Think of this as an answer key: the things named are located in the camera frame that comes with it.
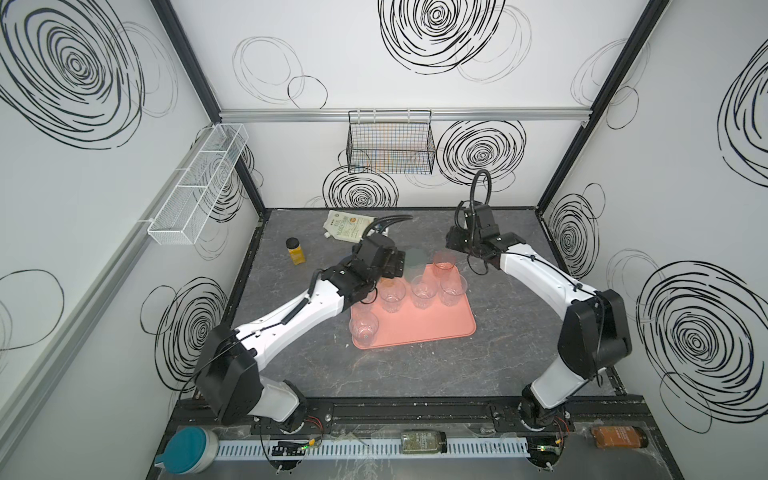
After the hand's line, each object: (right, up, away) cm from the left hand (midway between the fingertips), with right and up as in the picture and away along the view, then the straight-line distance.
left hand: (388, 249), depth 80 cm
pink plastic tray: (+6, -20, +12) cm, 24 cm away
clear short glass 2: (+11, -13, +13) cm, 21 cm away
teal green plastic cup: (+9, -5, +15) cm, 18 cm away
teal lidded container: (-42, -41, -18) cm, 62 cm away
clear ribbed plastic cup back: (-7, -24, +8) cm, 26 cm away
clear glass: (+21, -13, +16) cm, 30 cm away
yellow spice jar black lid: (-32, +1, +18) cm, 37 cm away
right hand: (+19, +4, +9) cm, 21 cm away
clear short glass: (+1, -14, +13) cm, 19 cm away
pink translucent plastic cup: (+19, -5, +19) cm, 27 cm away
